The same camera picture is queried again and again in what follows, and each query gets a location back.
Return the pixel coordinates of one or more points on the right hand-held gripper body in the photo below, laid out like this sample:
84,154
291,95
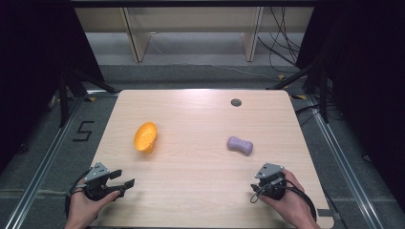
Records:
270,183

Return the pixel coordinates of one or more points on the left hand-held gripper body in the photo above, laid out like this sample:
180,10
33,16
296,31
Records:
95,178

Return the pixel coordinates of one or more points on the person's right hand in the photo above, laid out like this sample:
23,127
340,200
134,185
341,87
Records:
293,203

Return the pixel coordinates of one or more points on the person's left hand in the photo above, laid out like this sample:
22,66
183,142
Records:
84,208

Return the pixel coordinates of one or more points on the purple bone-shaped soap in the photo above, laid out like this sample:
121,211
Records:
240,145

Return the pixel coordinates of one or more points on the orange plastic bowl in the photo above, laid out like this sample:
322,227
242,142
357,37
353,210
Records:
145,137

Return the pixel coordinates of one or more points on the grey table grommet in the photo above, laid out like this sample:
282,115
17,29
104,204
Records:
236,102

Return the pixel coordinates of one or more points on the black tripod stand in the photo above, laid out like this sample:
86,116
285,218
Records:
321,92
65,95

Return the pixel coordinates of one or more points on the aluminium floor rail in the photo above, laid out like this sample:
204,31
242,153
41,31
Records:
41,165
347,168

